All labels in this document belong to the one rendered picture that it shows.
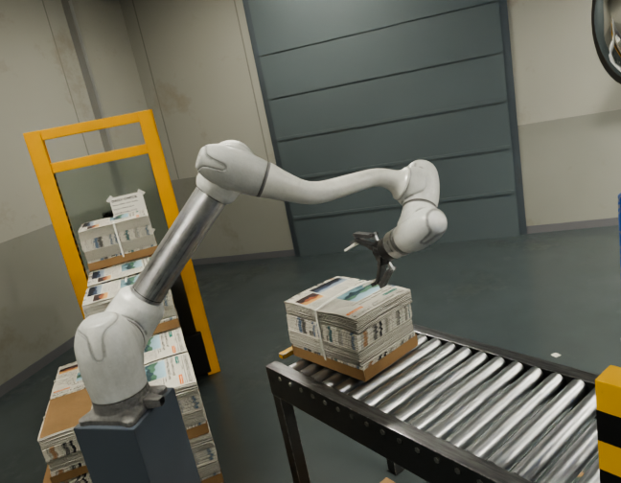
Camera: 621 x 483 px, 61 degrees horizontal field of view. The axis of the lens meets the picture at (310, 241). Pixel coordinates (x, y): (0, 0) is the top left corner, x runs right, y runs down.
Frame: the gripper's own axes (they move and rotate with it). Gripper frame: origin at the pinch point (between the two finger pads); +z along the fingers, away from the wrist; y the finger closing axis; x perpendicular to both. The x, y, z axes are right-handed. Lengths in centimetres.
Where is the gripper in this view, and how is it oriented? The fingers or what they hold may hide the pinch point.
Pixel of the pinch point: (357, 265)
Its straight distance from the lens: 180.3
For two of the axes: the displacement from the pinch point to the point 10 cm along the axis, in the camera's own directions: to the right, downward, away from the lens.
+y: 4.5, 8.9, -1.3
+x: 7.7, -3.0, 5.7
